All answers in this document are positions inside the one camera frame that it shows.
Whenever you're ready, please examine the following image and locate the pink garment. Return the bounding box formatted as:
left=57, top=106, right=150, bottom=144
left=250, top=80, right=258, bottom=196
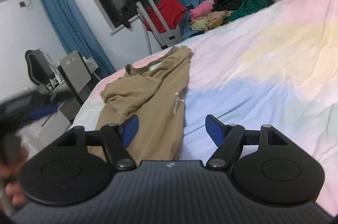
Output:
left=189, top=0, right=215, bottom=23

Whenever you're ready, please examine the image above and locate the pastel bed sheet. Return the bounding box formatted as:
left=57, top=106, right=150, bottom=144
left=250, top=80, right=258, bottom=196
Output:
left=71, top=0, right=338, bottom=214

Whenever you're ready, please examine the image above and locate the black office chair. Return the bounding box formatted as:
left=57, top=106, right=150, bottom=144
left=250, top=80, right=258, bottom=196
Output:
left=25, top=49, right=56, bottom=92

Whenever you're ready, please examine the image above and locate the green garment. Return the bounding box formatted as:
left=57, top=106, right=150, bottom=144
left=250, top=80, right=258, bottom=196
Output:
left=223, top=0, right=267, bottom=24

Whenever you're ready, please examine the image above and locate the silver tripod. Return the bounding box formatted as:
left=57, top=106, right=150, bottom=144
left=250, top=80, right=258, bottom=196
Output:
left=116, top=0, right=183, bottom=57

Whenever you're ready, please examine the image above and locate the tan t-shirt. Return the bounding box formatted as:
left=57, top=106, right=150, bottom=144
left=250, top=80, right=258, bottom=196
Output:
left=96, top=46, right=192, bottom=163

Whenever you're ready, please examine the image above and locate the blue curtain left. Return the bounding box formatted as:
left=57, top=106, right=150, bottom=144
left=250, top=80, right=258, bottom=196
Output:
left=41, top=0, right=116, bottom=78

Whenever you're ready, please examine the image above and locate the left hand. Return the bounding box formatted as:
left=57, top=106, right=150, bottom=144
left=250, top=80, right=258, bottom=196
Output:
left=1, top=146, right=29, bottom=207

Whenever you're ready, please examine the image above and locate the beige patterned garment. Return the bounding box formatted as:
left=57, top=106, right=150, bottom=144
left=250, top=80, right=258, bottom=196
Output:
left=190, top=11, right=234, bottom=32

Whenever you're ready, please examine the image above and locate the black garment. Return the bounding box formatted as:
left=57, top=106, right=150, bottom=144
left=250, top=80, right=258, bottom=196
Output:
left=213, top=0, right=242, bottom=11

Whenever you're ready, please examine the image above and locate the red garment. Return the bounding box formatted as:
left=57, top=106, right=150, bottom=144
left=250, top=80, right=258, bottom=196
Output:
left=146, top=0, right=187, bottom=33

